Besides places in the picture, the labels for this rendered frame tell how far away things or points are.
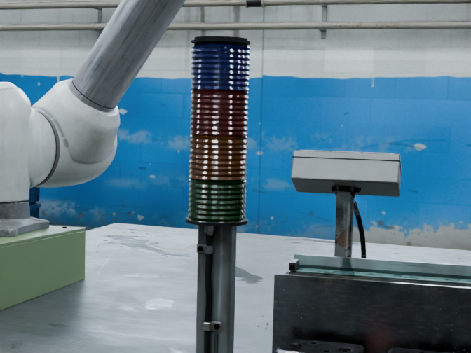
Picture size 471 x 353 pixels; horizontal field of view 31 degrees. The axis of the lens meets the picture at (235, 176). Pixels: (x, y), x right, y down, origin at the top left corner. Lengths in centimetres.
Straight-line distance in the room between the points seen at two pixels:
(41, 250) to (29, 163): 16
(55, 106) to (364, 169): 64
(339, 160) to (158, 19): 47
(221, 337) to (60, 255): 77
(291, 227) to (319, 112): 97
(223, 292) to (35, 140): 81
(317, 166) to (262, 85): 573
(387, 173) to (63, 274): 64
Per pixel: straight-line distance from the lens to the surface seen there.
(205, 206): 86
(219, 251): 88
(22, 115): 161
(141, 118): 750
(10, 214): 159
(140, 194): 755
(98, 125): 169
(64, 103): 169
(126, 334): 133
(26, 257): 153
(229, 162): 86
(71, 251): 166
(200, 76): 86
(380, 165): 137
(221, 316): 90
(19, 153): 160
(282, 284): 112
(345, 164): 137
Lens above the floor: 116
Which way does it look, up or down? 5 degrees down
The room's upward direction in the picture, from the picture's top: 1 degrees clockwise
